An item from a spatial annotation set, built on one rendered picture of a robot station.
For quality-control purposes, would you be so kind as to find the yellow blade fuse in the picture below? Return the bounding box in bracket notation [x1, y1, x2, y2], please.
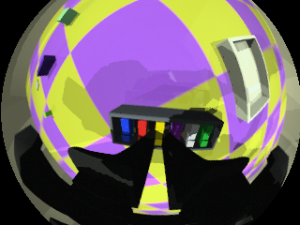
[154, 121, 165, 146]

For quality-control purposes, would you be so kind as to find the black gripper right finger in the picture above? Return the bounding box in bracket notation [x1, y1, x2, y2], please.
[162, 130, 250, 210]

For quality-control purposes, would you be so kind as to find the small green block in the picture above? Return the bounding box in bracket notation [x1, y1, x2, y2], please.
[44, 110, 53, 117]

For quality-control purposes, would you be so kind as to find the light green block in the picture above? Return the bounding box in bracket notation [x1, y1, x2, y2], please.
[56, 7, 79, 25]

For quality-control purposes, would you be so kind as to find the red fuse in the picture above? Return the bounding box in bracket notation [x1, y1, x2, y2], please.
[138, 119, 147, 139]

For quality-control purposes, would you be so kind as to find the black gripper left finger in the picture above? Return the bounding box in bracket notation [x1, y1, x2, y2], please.
[67, 128, 155, 209]

